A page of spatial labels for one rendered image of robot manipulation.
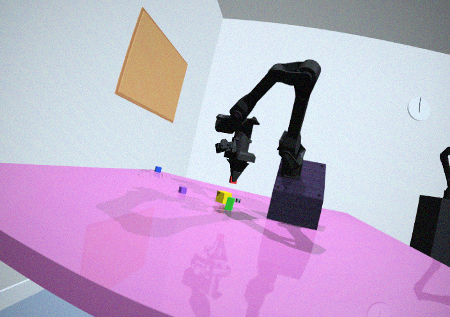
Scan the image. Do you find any yellow cube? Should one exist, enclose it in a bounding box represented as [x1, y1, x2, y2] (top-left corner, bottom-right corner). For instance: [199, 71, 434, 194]
[215, 190, 232, 204]

